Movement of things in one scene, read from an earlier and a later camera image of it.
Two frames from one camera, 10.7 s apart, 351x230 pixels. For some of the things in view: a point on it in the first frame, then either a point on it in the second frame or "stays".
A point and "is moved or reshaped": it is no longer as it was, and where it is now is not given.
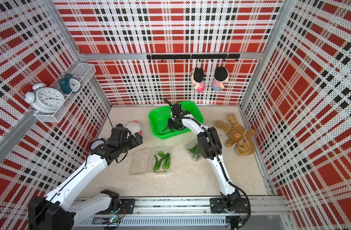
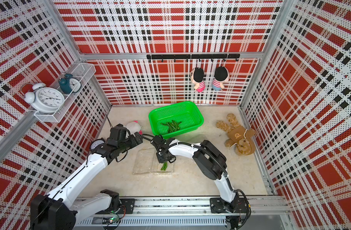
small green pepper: x=156 y=164 is moved or reshaped
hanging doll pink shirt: x=197 y=76 stays
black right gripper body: x=173 y=123 to x=161 y=158
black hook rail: x=199 y=56 stays
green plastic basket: x=158 y=117 stays
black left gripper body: x=130 y=143 stays
